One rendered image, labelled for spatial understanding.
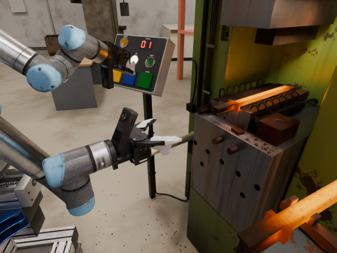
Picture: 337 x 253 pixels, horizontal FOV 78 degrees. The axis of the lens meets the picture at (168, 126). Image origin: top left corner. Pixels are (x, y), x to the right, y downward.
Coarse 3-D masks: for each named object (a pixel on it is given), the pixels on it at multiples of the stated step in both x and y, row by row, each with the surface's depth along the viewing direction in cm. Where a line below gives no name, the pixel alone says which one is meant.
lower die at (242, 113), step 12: (264, 84) 108; (276, 84) 104; (288, 84) 101; (228, 96) 93; (240, 96) 90; (276, 96) 90; (288, 96) 90; (300, 96) 92; (240, 108) 79; (252, 108) 79; (264, 108) 79; (276, 108) 84; (228, 120) 85; (240, 120) 80
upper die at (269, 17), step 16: (224, 0) 71; (240, 0) 66; (256, 0) 62; (272, 0) 58; (288, 0) 61; (304, 0) 65; (320, 0) 70; (336, 0) 76; (224, 16) 73; (240, 16) 68; (256, 16) 64; (272, 16) 60; (288, 16) 64; (304, 16) 69; (320, 16) 74
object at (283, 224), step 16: (320, 192) 43; (336, 192) 43; (288, 208) 39; (304, 208) 39; (320, 208) 40; (256, 224) 35; (272, 224) 35; (288, 224) 36; (240, 240) 34; (256, 240) 33; (272, 240) 37
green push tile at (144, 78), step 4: (140, 72) 105; (140, 76) 105; (144, 76) 104; (148, 76) 103; (152, 76) 102; (140, 80) 105; (144, 80) 104; (148, 80) 103; (140, 84) 105; (144, 84) 103; (148, 84) 102; (148, 88) 102
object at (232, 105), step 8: (280, 88) 94; (288, 88) 96; (248, 96) 85; (256, 96) 85; (264, 96) 87; (224, 104) 77; (232, 104) 77; (240, 104) 80; (216, 112) 75; (224, 112) 77
